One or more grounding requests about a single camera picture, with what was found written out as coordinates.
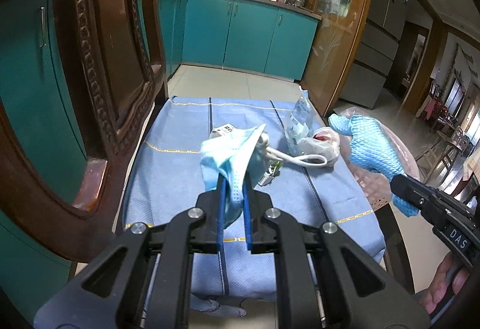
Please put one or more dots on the white plastic bag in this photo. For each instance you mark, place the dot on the white plastic bag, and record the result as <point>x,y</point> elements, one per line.
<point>317,151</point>

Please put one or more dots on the blue checked tablecloth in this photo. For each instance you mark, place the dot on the blue checked tablecloth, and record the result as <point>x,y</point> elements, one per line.
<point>166,180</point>

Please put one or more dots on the teal cloth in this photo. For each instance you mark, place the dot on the teal cloth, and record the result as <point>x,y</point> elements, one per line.
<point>369,152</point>

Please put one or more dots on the white plastic trash basket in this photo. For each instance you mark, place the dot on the white plastic trash basket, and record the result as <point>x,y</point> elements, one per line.
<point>375,171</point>

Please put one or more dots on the light blue face mask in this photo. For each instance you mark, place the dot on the light blue face mask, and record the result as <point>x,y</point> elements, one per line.
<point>233,157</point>

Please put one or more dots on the grey refrigerator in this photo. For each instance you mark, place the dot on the grey refrigerator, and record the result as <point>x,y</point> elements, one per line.
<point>376,52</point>

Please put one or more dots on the carved dark wooden chair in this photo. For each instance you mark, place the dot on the carved dark wooden chair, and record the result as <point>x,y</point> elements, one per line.
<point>112,52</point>

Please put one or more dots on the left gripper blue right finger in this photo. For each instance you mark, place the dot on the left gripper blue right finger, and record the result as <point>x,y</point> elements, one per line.
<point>246,210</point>

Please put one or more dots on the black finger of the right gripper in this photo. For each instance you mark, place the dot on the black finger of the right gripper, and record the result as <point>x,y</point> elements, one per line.
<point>407,194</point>

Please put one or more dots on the teal kitchen cabinets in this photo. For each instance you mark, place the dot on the teal kitchen cabinets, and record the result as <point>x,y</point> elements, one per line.
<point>252,35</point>

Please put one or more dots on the green vegetable leaf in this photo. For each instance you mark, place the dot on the green vegetable leaf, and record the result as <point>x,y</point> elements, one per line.
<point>275,166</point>

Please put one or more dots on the white printed paper box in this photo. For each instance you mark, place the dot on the white printed paper box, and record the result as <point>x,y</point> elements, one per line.
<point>221,131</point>

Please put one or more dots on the wooden glass door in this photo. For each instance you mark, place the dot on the wooden glass door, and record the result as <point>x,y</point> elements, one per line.
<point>334,47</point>

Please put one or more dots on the clear crumpled plastic bottle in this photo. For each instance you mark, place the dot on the clear crumpled plastic bottle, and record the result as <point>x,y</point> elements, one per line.
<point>298,125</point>

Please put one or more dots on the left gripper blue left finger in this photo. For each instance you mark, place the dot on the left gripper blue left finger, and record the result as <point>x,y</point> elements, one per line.
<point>222,190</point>

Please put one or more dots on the person's right hand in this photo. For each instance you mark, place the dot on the person's right hand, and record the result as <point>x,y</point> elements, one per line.
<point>438,287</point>

